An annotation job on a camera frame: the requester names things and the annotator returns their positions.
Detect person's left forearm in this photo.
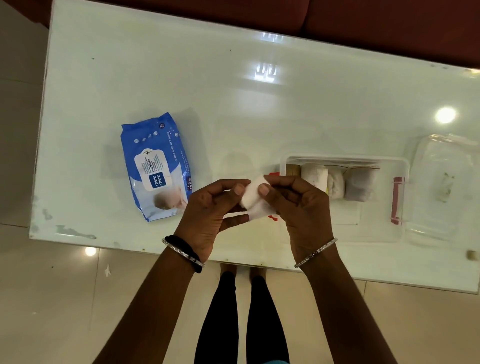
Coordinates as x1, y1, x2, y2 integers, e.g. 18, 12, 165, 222
93, 247, 205, 364

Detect dark red sofa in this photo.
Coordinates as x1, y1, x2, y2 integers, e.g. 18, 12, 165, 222
4, 0, 480, 69

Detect person's left hand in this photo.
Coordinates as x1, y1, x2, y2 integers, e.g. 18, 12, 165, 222
173, 179, 252, 263

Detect white cotton pad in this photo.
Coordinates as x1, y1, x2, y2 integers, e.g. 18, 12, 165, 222
240, 177, 278, 222

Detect white glass table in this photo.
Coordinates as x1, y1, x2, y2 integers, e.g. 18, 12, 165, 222
29, 0, 480, 294

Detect silver left wrist bangle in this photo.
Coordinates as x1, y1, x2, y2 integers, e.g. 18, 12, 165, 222
161, 238, 205, 268

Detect white bandage roll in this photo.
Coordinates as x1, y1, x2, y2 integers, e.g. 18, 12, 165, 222
301, 163, 329, 192

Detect person's right forearm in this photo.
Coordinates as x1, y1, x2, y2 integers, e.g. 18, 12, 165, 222
300, 245, 398, 364

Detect person's legs in black leggings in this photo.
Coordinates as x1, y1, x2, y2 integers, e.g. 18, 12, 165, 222
194, 262, 290, 364

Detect silver wrist bangle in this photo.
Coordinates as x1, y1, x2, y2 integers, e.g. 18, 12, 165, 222
294, 238, 338, 269
161, 238, 205, 268

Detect black left wrist band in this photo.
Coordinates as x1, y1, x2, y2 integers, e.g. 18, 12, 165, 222
164, 235, 204, 274

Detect clear plastic storage box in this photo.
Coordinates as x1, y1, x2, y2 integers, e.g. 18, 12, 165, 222
280, 154, 410, 244

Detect person's right hand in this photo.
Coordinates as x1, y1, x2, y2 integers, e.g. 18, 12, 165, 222
258, 174, 334, 263

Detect white gauze roll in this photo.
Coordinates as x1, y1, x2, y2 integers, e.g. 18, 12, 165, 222
327, 167, 346, 200

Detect clear plastic box lid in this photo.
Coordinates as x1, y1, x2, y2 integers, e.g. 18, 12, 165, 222
404, 134, 480, 248

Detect blue wet wipes pack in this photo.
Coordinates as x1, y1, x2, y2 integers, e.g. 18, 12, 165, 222
120, 112, 193, 223

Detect silver right wrist bangle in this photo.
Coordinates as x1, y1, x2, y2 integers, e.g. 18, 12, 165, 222
294, 238, 338, 269

